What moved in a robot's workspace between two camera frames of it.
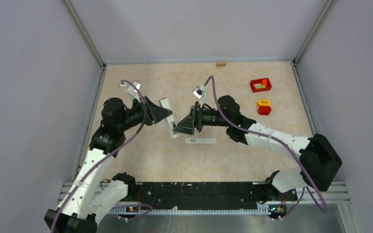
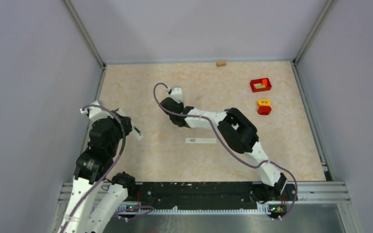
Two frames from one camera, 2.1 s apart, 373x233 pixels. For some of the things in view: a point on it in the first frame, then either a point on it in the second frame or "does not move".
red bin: x=262 y=84 does not move
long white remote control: x=163 y=103 -> x=136 y=132
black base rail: x=205 y=193 does not move
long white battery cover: x=201 y=140 does not move
